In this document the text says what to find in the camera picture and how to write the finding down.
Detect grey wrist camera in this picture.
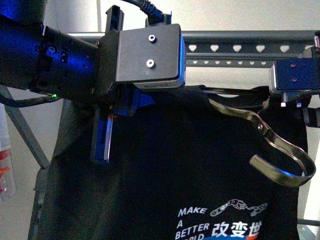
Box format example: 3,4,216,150
269,58,320,94
115,24,186,90

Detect metal clothes hanger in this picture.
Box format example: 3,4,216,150
196,85,316,188

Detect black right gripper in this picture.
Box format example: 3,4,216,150
279,34,320,128

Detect black printed t-shirt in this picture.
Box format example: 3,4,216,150
36,86,302,240

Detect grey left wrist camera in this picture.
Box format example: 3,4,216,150
115,24,186,90

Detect grey clothes drying rack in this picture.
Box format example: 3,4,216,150
0,29,320,227

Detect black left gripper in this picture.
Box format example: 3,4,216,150
90,6,155,164

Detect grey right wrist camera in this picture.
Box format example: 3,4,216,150
269,58,320,94

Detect black camera cable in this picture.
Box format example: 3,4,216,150
119,0,166,25

